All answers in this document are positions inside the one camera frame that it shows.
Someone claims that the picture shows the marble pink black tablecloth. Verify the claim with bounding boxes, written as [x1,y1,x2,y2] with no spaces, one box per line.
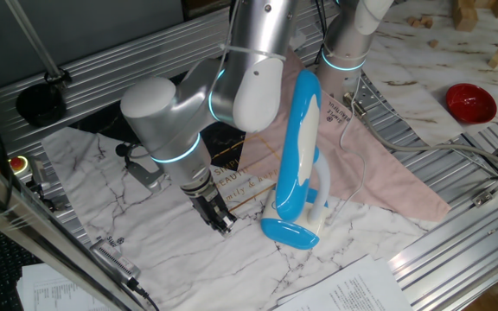
[41,47,451,311]

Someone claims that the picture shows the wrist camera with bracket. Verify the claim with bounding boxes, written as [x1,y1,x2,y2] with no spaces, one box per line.
[115,142,164,194]

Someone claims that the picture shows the red emergency stop button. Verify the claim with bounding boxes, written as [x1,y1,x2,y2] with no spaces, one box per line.
[9,155,32,178]

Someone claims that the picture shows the white power strip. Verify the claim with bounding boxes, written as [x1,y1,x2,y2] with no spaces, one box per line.
[289,29,307,51]

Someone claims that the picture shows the aluminium frame bar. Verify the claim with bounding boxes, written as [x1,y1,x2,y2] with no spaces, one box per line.
[0,142,149,311]

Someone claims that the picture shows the black depth camera cable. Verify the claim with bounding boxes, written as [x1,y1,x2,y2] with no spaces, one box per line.
[126,277,162,311]

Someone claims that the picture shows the printed paper sheet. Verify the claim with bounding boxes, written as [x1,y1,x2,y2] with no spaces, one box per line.
[15,262,112,311]
[272,254,414,311]

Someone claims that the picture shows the silver depth camera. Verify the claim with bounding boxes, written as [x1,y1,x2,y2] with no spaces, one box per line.
[89,239,142,284]

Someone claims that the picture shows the large wooden block stack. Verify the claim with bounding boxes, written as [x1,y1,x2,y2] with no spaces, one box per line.
[451,0,479,32]

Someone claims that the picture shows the metal stand pole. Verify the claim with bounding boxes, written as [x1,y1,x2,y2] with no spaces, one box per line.
[4,0,72,86]

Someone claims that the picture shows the black round stand base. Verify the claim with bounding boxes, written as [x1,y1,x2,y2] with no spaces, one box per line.
[15,81,67,127]

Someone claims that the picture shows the thin white lamp cable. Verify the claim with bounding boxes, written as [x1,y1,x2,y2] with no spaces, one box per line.
[324,75,367,224]

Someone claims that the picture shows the thick grey robot cable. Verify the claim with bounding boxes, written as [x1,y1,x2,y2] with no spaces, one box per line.
[342,92,498,182]

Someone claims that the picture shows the blue white desk lamp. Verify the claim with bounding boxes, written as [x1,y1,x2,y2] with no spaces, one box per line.
[260,68,332,251]

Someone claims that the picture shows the red bowl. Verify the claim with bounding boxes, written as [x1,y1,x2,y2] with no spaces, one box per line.
[444,83,498,125]

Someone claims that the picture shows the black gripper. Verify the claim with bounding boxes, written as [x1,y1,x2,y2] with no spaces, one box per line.
[187,185,239,237]

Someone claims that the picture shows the white marble pattern sheet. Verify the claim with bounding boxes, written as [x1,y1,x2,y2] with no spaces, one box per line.
[359,0,498,148]

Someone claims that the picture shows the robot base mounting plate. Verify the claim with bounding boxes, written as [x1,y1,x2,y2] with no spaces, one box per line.
[346,73,384,120]

